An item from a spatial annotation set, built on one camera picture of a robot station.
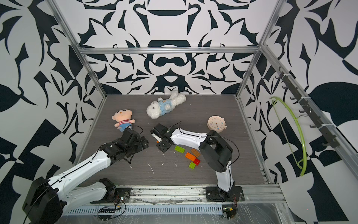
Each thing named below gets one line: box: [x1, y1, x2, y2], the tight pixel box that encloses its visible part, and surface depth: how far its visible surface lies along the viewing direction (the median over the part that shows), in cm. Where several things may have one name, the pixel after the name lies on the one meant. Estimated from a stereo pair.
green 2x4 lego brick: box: [174, 145, 186, 154], surface depth 92 cm
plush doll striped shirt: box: [111, 109, 136, 133], surface depth 99 cm
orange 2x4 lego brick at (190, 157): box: [185, 152, 197, 162], surface depth 89 cm
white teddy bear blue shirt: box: [146, 91, 187, 119], surface depth 104 cm
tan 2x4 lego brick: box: [190, 147, 201, 158], surface depth 91 cm
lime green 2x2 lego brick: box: [188, 161, 197, 170], surface depth 85 cm
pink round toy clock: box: [206, 115, 228, 133], surface depth 101 cm
